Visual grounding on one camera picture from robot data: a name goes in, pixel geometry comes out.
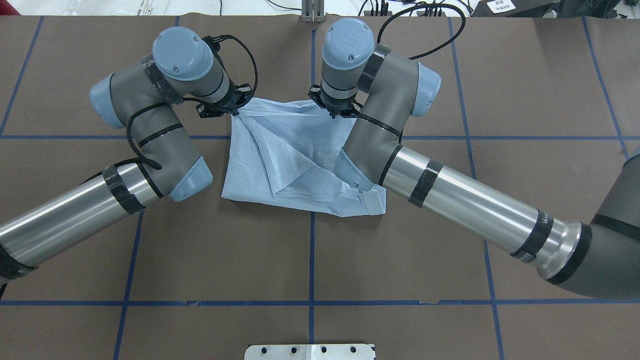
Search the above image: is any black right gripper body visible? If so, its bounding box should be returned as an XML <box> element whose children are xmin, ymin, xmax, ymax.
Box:
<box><xmin>308</xmin><ymin>85</ymin><xmax>360</xmax><ymax>119</ymax></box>

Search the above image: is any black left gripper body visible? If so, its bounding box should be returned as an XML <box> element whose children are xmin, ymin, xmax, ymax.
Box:
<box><xmin>196</xmin><ymin>83</ymin><xmax>254</xmax><ymax>119</ymax></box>

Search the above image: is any light blue striped shirt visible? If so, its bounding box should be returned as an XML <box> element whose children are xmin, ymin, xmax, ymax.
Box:
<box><xmin>221</xmin><ymin>98</ymin><xmax>387</xmax><ymax>218</ymax></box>

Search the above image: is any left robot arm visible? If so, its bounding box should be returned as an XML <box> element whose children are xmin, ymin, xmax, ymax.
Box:
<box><xmin>1</xmin><ymin>26</ymin><xmax>258</xmax><ymax>285</ymax></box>

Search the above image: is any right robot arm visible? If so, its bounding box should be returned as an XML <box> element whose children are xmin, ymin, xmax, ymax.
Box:
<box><xmin>308</xmin><ymin>17</ymin><xmax>640</xmax><ymax>300</ymax></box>

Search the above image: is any aluminium frame post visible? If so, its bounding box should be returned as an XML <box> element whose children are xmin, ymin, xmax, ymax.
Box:
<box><xmin>301</xmin><ymin>0</ymin><xmax>326</xmax><ymax>23</ymax></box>

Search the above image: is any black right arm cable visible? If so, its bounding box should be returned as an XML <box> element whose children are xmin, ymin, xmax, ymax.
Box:
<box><xmin>376</xmin><ymin>3</ymin><xmax>467</xmax><ymax>62</ymax></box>

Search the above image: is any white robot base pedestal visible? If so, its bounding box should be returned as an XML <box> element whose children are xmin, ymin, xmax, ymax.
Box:
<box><xmin>244</xmin><ymin>343</ymin><xmax>377</xmax><ymax>360</ymax></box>

